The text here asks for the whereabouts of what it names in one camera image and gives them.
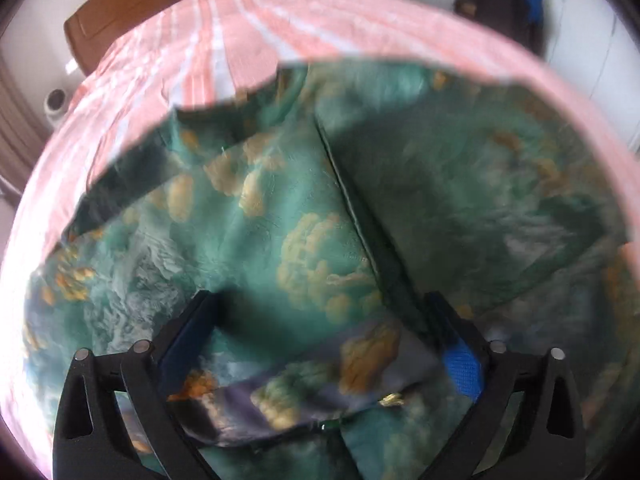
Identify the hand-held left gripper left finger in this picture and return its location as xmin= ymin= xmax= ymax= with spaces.
xmin=51 ymin=289 xmax=221 ymax=480

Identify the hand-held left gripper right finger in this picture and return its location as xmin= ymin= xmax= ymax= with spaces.
xmin=417 ymin=291 xmax=587 ymax=480

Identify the green printed jacket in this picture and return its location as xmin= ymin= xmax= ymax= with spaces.
xmin=22 ymin=57 xmax=633 ymax=480

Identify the chair with dark clothes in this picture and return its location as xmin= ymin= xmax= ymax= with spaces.
xmin=452 ymin=0 xmax=545 ymax=56

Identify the beige curtain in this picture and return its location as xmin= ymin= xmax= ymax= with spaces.
xmin=0 ymin=55 xmax=48 ymax=203

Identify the wooden headboard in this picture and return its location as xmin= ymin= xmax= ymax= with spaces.
xmin=64 ymin=0 xmax=301 ymax=76

